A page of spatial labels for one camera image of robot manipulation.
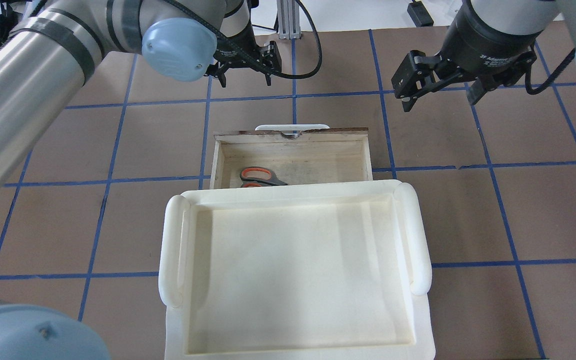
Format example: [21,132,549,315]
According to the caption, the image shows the light wooden drawer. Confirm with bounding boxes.
[209,124,373,189]

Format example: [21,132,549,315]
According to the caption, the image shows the grey orange scissors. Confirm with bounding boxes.
[239,166,289,188]

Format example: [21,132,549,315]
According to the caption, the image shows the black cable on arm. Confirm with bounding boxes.
[168,0,324,81]

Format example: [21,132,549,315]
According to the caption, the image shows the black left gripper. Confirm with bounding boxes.
[208,20,272,87]

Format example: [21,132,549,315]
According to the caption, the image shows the white plastic tray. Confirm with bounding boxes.
[158,179,436,360]

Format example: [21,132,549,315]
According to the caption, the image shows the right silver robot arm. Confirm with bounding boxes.
[391,0,576,112]

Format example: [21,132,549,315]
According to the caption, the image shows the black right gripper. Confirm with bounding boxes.
[391,0,538,113]

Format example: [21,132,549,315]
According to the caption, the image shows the aluminium frame post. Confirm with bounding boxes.
[276,0,302,40]

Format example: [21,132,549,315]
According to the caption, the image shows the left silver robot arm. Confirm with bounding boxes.
[0,0,259,187]

